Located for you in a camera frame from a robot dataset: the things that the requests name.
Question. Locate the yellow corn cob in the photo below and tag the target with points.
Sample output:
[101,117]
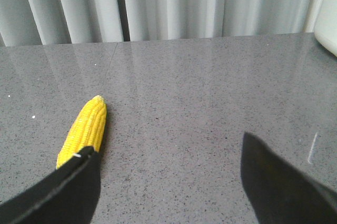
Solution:
[86,131]

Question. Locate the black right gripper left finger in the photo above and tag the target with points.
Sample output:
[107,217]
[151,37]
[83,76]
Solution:
[68,195]

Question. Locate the white appliance at table edge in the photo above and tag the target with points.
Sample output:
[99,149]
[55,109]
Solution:
[325,26]

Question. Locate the white pleated curtain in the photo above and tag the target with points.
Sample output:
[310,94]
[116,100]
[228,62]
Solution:
[43,22]

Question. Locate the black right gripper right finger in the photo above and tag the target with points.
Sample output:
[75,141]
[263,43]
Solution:
[280,193]

